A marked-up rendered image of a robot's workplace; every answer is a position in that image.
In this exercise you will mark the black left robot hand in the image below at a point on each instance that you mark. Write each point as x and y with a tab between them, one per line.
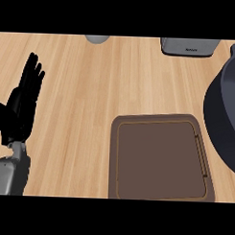
22	100

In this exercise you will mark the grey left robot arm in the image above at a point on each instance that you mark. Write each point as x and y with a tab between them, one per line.
7	173

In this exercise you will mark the brown tray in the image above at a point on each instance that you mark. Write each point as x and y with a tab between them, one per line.
161	159

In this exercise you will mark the dark grey pot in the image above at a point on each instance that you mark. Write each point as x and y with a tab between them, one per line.
227	107

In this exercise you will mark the pale grey round object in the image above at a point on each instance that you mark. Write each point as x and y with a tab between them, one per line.
97	38

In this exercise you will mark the grey appliance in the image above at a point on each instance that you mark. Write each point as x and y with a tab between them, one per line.
189	46

